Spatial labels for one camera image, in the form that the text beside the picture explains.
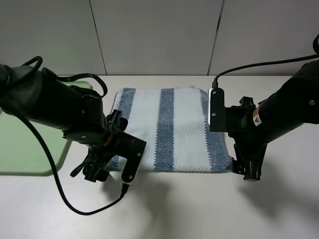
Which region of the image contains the black right camera cable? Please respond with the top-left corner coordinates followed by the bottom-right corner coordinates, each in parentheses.
top-left (211, 54), bottom-right (319, 90)

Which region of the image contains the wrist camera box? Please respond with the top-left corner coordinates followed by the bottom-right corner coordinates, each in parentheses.
top-left (117, 132), bottom-right (147, 184)
top-left (208, 88), bottom-right (226, 132)

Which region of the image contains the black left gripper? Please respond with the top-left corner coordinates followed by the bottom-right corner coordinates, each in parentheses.
top-left (83, 109), bottom-right (130, 183)

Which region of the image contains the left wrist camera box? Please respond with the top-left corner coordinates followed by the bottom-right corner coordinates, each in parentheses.
top-left (117, 132), bottom-right (147, 184)

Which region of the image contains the blue white striped towel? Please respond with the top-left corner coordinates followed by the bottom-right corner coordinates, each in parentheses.
top-left (113, 88), bottom-right (231, 173)

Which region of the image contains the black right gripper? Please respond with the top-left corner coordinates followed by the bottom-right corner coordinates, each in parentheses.
top-left (226, 97), bottom-right (268, 181)

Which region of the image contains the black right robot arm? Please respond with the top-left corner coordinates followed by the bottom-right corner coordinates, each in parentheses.
top-left (223, 55), bottom-right (319, 181)

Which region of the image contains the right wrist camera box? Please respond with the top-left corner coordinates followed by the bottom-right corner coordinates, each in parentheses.
top-left (208, 88), bottom-right (226, 132)

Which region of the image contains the black left camera cable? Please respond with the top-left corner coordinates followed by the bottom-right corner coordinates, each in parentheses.
top-left (7, 56), bottom-right (130, 216)

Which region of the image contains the black camera cable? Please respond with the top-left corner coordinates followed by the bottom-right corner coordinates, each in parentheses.
top-left (7, 56), bottom-right (130, 216)
top-left (211, 54), bottom-right (319, 90)

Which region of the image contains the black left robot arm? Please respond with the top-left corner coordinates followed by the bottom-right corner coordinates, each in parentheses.
top-left (0, 57), bottom-right (138, 182)

